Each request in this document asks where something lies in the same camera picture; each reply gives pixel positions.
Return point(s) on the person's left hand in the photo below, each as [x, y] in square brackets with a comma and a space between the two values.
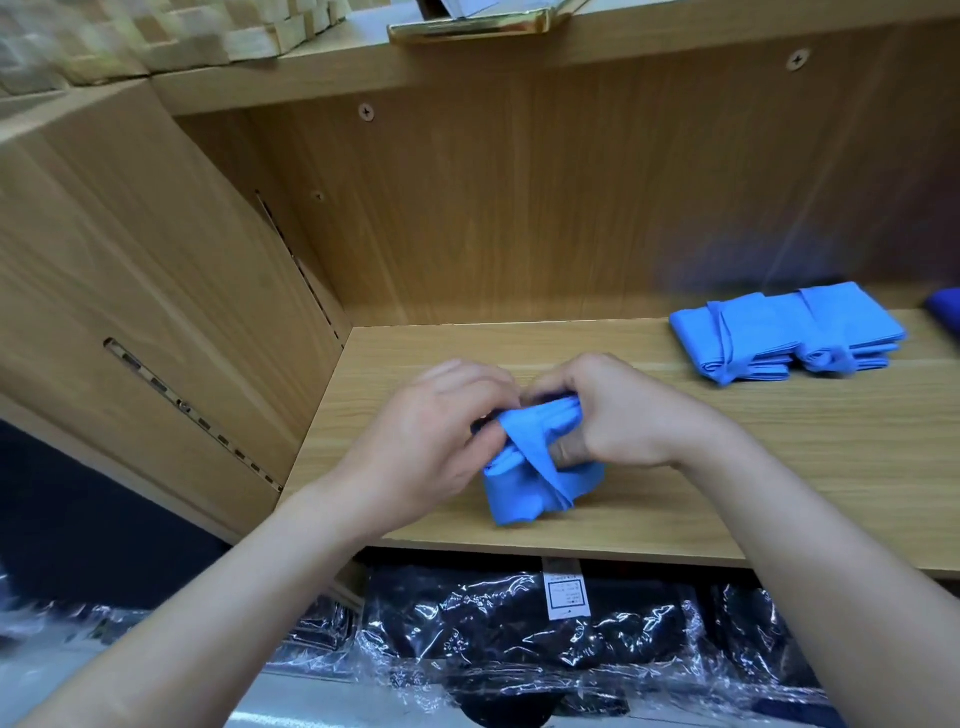
[420, 443]

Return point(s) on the person's right hand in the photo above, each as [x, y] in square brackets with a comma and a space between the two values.
[638, 413]

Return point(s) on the light blue non-woven bag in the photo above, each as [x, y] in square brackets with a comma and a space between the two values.
[855, 323]
[743, 338]
[525, 480]

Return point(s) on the wooden shelf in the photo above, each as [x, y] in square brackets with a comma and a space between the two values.
[840, 495]

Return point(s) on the person's right forearm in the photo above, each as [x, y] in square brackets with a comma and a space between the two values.
[848, 570]

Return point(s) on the person's left forearm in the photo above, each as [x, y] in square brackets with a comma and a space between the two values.
[180, 623]

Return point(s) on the beige woven basket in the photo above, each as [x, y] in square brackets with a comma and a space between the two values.
[150, 38]

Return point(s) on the white paper tag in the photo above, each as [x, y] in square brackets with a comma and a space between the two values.
[566, 590]

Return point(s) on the black wrapped bag with tag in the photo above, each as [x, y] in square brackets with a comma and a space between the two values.
[465, 630]

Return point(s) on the black plastic-wrapped bag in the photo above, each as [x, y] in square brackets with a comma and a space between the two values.
[90, 630]
[773, 638]

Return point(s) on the gold stand with white card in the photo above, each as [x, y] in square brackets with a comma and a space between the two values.
[480, 21]

